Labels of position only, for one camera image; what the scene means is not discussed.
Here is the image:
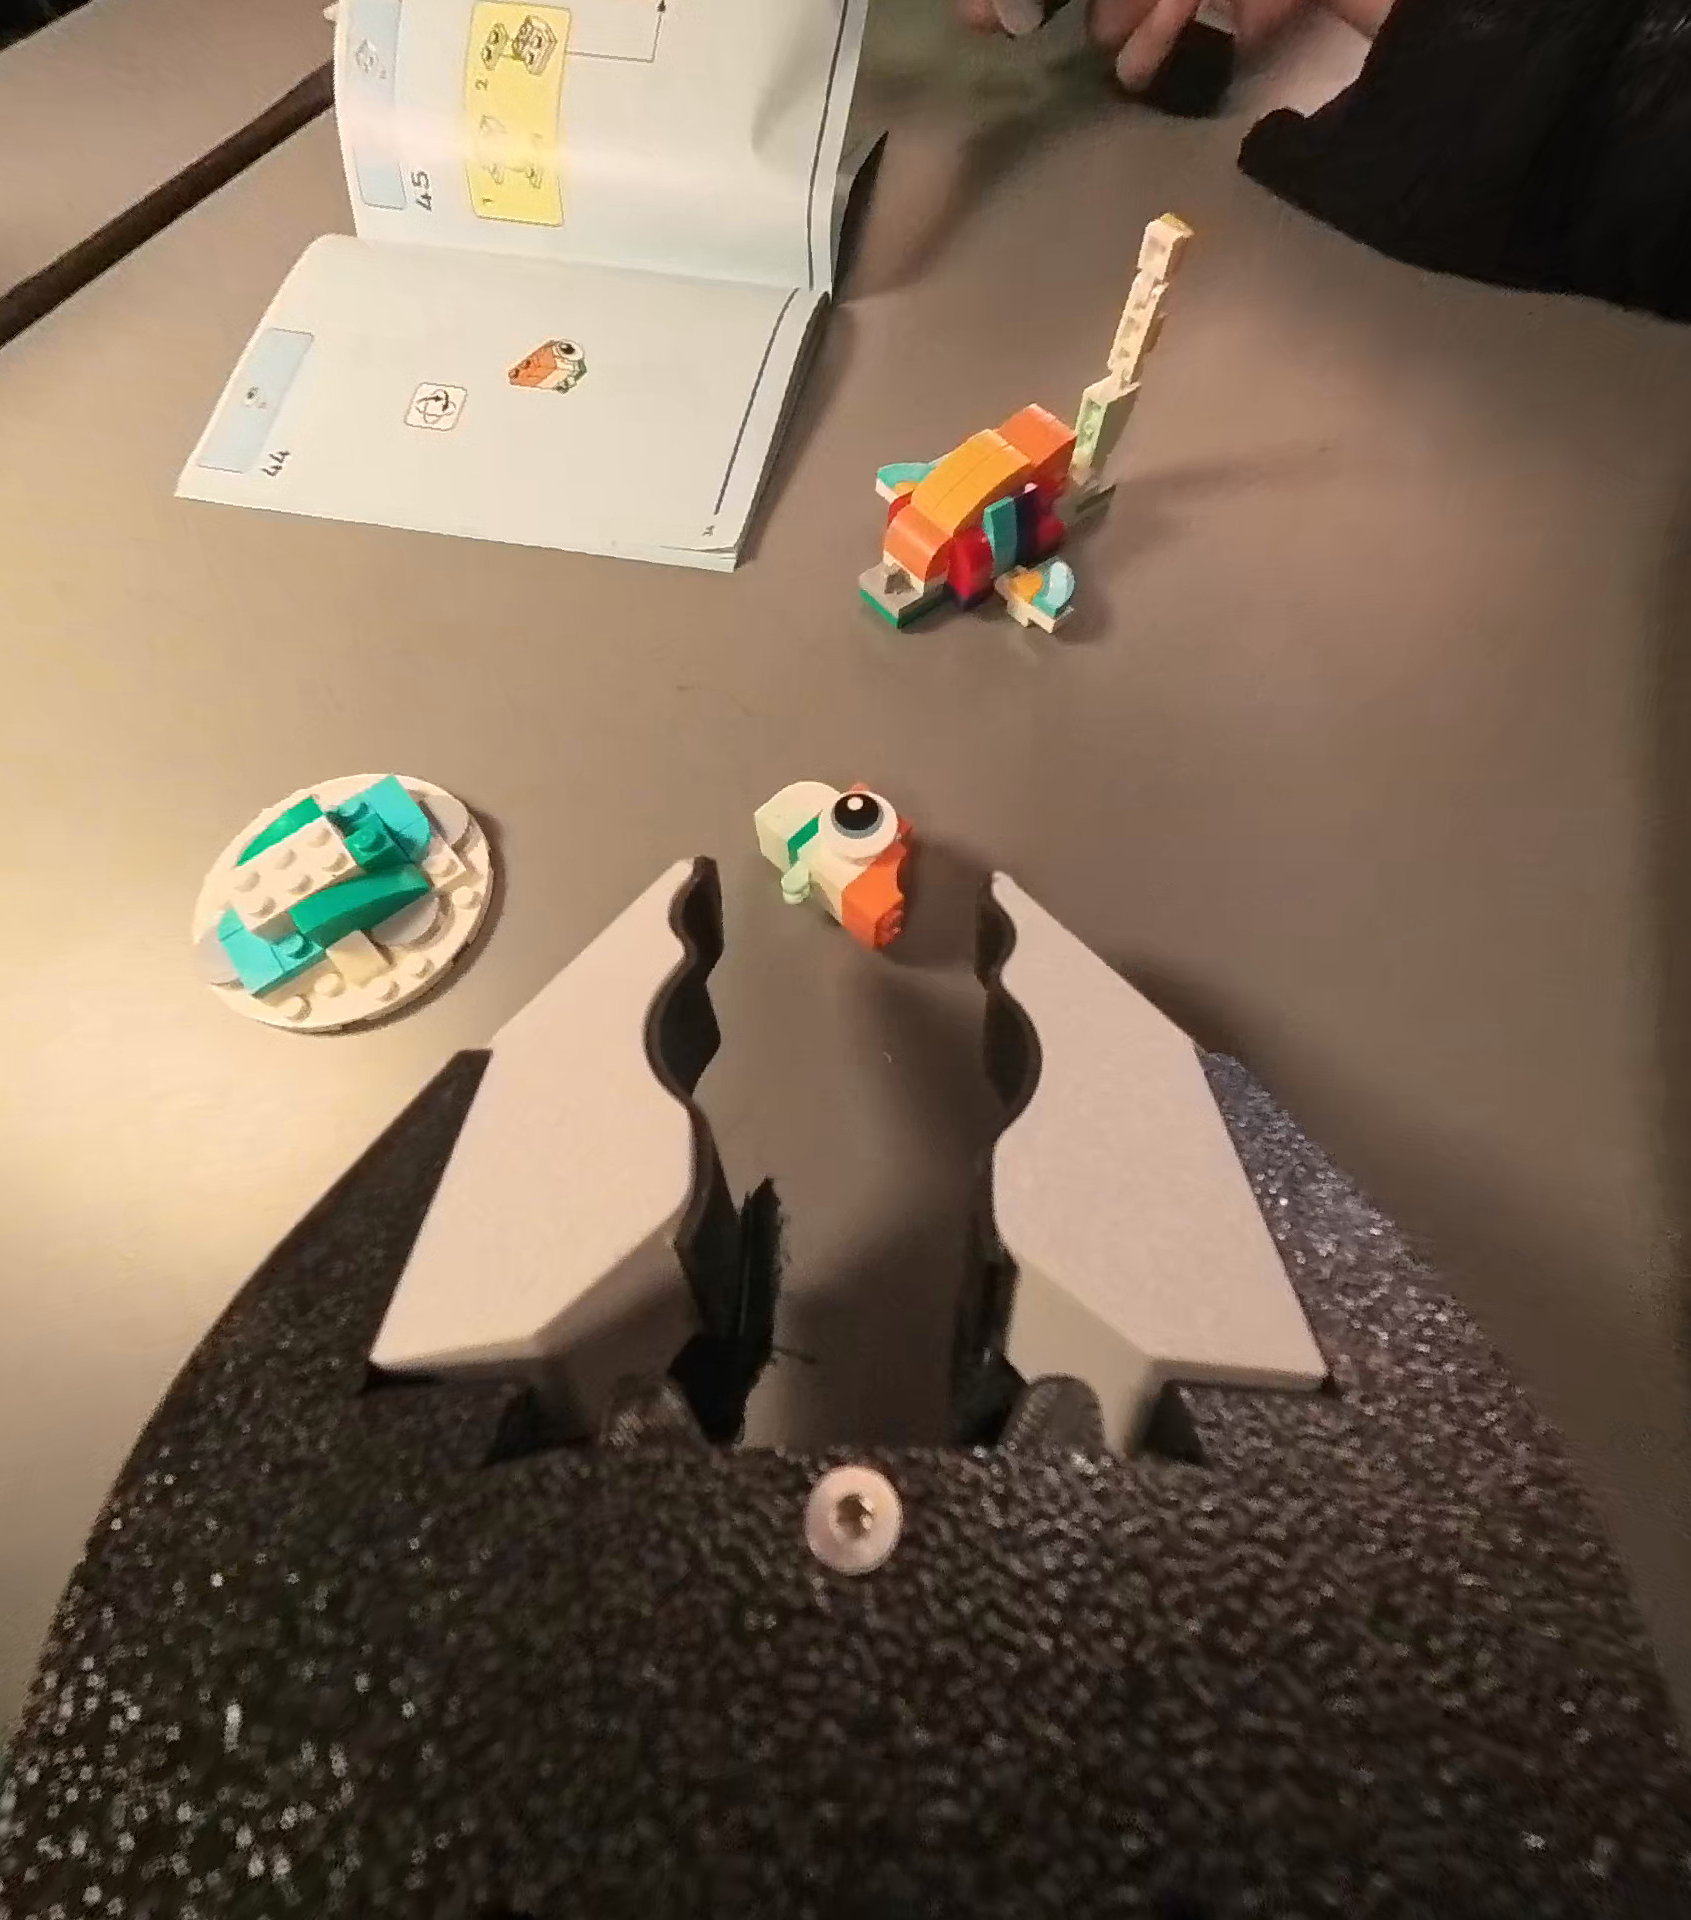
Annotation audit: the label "round white teal lego base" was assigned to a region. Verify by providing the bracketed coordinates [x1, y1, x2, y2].
[190, 771, 502, 1037]

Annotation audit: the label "lego instruction booklet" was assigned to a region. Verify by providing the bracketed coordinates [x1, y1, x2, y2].
[177, 0, 868, 577]

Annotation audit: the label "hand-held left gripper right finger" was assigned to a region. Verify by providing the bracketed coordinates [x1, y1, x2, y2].
[952, 868, 1334, 1455]

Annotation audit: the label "person's right hand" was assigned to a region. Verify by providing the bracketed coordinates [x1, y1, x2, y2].
[1085, 0, 1195, 89]

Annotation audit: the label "orange lego fish body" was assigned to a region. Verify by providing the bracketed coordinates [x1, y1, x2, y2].
[858, 399, 1112, 639]

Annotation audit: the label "pale lego brick strip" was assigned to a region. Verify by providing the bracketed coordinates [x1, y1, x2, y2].
[1076, 215, 1195, 489]

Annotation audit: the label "lego fish head with eye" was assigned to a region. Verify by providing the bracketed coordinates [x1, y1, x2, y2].
[755, 780, 921, 952]

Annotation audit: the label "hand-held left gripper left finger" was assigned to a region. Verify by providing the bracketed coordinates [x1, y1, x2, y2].
[367, 855, 789, 1449]

